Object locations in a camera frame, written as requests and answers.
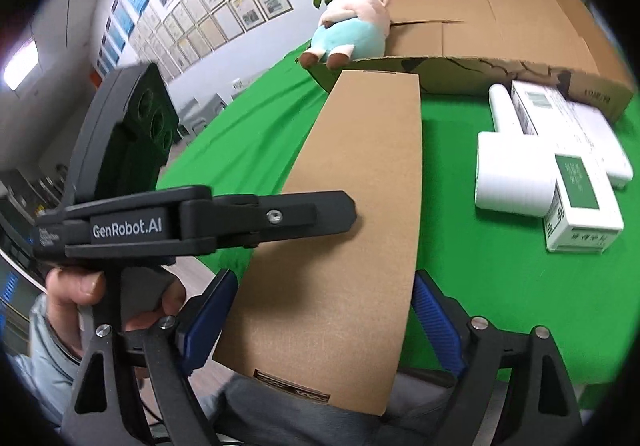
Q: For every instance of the green tablecloth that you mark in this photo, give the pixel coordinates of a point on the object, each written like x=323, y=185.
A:
x=475, y=286

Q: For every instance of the white hair dryer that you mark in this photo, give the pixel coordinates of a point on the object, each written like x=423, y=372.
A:
x=510, y=175

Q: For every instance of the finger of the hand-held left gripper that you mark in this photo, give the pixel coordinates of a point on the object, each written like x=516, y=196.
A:
x=300, y=213

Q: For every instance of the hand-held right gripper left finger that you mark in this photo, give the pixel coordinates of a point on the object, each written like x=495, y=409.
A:
x=210, y=316

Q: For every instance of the person's left hand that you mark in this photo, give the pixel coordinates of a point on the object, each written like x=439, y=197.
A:
x=70, y=291

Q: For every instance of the ceiling light panel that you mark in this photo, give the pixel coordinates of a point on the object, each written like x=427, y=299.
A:
x=20, y=63

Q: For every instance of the white device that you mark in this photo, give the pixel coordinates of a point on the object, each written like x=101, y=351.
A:
x=607, y=140

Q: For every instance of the wall of framed certificates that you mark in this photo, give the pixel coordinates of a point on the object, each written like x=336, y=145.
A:
x=220, y=10

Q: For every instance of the long brown cardboard box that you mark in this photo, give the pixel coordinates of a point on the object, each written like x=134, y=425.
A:
x=345, y=226

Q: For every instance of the grey stool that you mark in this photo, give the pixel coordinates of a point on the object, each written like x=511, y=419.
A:
x=216, y=105
x=190, y=118

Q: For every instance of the person's grey pants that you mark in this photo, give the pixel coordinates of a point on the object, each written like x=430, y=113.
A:
x=300, y=426

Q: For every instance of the pink pig plush toy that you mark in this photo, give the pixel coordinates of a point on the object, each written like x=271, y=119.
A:
x=355, y=25

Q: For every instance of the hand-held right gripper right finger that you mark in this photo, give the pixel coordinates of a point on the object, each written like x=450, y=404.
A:
x=436, y=321

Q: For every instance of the white box with green label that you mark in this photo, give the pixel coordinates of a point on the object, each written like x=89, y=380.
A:
x=580, y=181

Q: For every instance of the large cardboard box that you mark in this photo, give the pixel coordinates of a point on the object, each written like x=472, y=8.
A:
x=500, y=25

